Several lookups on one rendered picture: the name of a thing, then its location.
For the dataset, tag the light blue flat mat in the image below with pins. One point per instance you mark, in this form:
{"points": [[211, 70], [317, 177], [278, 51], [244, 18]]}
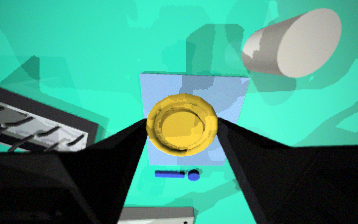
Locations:
{"points": [[225, 93]]}

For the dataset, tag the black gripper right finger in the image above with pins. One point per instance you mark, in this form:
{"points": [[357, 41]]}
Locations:
{"points": [[271, 175]]}

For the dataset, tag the gold round plate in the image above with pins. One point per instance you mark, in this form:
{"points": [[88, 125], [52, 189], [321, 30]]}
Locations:
{"points": [[182, 124]]}

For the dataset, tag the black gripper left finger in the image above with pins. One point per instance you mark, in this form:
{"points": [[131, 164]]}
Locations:
{"points": [[98, 176]]}

